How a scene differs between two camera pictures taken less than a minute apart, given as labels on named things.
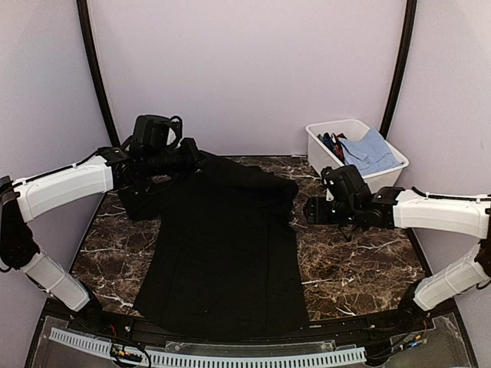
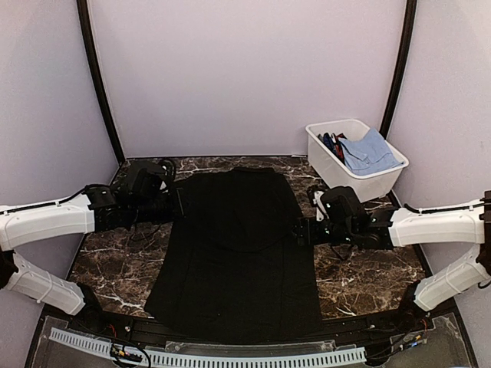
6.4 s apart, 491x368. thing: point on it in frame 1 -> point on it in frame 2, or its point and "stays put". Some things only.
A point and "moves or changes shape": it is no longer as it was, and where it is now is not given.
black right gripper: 316,213 -> 312,238
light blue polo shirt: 370,154 stays put
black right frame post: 403,58 stays put
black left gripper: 193,155 -> 177,210
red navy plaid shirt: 334,144 stays put
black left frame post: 84,17 stays put
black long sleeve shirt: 225,260 moves or changes shape
